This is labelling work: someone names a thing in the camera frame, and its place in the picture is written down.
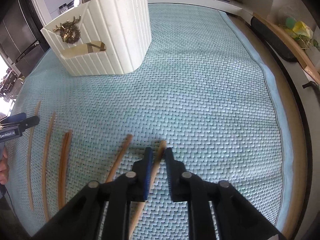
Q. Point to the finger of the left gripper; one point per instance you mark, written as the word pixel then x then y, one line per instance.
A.
pixel 13 119
pixel 26 124

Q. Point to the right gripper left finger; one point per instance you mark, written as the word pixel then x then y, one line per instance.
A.
pixel 141 184

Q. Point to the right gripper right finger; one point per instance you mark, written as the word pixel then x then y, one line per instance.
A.
pixel 177 189

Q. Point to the person's left hand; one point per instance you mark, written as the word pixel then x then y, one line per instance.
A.
pixel 4 170

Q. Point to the dark grey refrigerator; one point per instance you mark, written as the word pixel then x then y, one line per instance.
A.
pixel 22 43

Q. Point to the teal woven table mat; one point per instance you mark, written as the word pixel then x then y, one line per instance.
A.
pixel 202 88

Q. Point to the cream utensil holder box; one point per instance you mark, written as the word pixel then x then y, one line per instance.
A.
pixel 101 37

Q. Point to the wooden cutting board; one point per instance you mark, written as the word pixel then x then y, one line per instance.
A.
pixel 301 56

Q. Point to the plastic bag with produce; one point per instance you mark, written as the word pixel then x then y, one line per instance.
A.
pixel 297 30

